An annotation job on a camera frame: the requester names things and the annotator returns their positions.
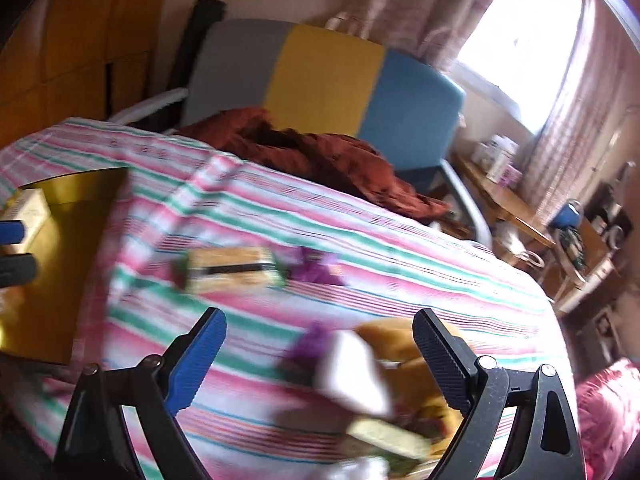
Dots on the purple toy block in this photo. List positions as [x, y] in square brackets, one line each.
[313, 266]

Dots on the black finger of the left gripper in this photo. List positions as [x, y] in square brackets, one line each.
[17, 270]

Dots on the wooden side table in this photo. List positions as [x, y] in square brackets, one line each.
[563, 284]

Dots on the gold cardboard box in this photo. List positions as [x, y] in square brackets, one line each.
[39, 322]

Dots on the wooden wardrobe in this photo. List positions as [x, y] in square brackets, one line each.
[76, 58]

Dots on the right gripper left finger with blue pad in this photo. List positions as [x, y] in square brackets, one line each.
[95, 442]

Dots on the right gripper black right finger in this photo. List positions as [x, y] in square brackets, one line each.
[543, 442]

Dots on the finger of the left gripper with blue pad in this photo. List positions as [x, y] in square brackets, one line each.
[11, 231]

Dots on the red pink pillow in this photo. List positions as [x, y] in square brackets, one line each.
[608, 416]

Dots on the rust red blanket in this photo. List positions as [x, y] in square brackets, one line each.
[342, 163]

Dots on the white carton on table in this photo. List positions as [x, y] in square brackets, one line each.
[495, 158]

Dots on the patterned soap box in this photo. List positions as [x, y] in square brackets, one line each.
[227, 269]

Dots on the pink checked curtain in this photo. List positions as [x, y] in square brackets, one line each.
[435, 32]

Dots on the striped pink green bedsheet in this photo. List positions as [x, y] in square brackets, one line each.
[193, 227]

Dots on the cream soap box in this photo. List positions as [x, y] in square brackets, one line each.
[30, 206]

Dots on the blue pot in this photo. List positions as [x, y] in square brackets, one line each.
[569, 216]

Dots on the yellow sponge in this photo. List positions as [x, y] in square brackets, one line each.
[417, 398]

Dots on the grey yellow blue headboard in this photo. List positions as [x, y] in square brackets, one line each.
[315, 80]

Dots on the white foam block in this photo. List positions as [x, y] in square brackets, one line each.
[349, 375]

